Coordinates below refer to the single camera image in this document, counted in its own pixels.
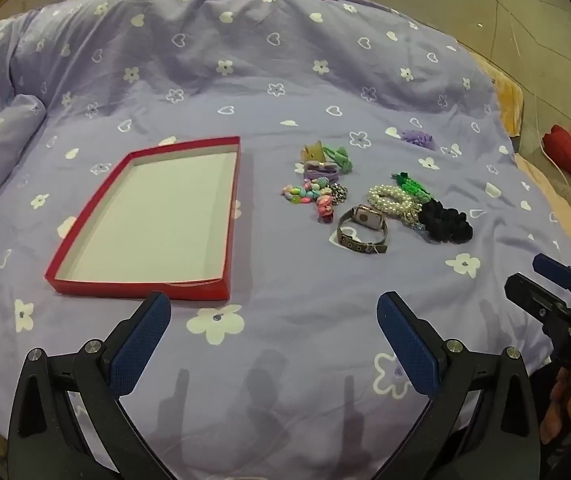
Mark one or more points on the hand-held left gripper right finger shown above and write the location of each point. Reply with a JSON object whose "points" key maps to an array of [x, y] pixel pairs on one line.
{"points": [[408, 345]]}

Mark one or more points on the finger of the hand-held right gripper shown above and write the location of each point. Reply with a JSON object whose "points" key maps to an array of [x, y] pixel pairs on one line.
{"points": [[551, 266], [528, 292]]}

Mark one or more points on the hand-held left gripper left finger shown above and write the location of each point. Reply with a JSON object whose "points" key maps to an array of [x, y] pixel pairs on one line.
{"points": [[138, 345]]}

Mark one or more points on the red shallow cardboard box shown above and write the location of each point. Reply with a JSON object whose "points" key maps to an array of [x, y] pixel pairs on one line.
{"points": [[155, 210]]}

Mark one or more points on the peach bed sheet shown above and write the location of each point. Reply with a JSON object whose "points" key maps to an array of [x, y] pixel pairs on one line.
{"points": [[555, 210]]}

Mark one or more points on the black scrunchie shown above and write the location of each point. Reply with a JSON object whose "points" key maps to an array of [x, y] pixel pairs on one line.
{"points": [[443, 225]]}

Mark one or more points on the purple scrunchie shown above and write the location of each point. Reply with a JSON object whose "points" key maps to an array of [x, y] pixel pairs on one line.
{"points": [[415, 137]]}

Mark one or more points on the green bow hair clip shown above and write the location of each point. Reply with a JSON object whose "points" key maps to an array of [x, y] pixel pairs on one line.
{"points": [[338, 157]]}

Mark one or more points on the yellow hair claw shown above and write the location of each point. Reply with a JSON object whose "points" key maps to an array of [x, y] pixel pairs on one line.
{"points": [[313, 152]]}

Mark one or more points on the purple floral duvet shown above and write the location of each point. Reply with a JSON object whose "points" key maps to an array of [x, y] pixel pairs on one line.
{"points": [[265, 85]]}

